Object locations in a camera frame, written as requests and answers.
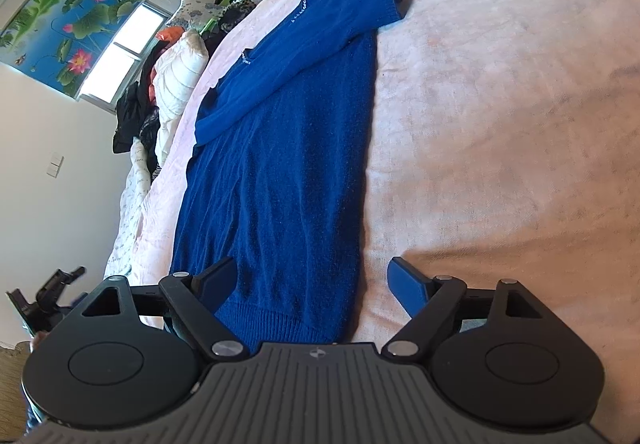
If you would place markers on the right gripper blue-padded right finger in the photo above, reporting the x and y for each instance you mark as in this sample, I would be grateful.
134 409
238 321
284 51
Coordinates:
449 319

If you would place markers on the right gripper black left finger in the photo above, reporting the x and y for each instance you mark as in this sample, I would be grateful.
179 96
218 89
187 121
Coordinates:
188 304

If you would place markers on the blue knit sweater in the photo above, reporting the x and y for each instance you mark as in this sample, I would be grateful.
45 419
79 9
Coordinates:
276 176

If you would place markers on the pink floral bed sheet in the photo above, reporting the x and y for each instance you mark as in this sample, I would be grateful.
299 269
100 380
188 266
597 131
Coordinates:
505 144

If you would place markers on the black garment by window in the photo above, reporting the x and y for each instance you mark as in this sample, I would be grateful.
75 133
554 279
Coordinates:
137 114

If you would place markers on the white quilted duvet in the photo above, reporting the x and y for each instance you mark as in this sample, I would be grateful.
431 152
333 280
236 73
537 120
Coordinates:
174 77

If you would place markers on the window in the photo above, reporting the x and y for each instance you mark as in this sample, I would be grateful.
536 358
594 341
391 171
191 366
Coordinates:
121 61

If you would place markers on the orange garment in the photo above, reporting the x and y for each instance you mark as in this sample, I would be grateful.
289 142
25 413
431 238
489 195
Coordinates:
170 34

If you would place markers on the lotus flower roller blind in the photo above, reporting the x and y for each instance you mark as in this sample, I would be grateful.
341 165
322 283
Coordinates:
57 42

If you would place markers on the floral pillow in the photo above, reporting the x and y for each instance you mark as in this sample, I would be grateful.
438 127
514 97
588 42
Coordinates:
195 14

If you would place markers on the leopard print garment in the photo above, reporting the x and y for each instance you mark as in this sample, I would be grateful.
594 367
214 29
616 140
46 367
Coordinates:
233 14

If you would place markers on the white wall switch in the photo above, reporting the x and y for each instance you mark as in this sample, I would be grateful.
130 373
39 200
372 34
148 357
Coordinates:
55 165

